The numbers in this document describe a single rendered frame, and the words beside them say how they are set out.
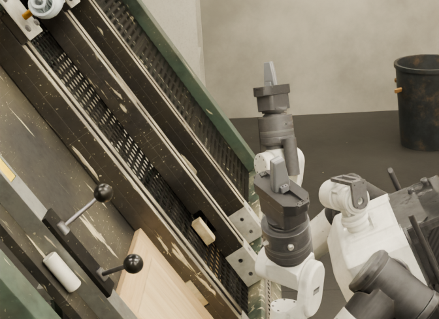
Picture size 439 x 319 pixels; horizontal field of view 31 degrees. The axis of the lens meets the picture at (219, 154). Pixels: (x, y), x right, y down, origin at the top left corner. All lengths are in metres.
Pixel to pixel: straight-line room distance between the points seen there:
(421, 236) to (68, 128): 0.84
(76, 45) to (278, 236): 1.08
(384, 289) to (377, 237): 0.18
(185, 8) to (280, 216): 4.23
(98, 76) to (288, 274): 1.04
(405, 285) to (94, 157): 0.78
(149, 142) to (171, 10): 3.27
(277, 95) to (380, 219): 0.44
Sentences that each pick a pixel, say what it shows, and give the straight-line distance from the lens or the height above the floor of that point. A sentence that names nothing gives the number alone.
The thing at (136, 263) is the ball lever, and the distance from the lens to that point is 1.48.
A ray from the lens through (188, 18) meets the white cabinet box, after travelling 5.56.
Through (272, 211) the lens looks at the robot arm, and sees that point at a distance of 1.41.
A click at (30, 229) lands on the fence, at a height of 1.50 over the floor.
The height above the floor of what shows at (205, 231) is 1.12.
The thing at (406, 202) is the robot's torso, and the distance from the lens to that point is 1.84.
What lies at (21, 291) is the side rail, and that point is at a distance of 1.33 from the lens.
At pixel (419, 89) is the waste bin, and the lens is 6.10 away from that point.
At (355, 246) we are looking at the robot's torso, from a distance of 1.75.
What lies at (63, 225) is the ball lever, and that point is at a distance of 1.54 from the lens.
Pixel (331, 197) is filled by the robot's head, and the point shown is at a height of 1.42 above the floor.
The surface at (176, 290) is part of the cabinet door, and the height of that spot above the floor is 1.16.
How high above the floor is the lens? 2.12
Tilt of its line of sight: 20 degrees down
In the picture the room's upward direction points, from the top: 4 degrees counter-clockwise
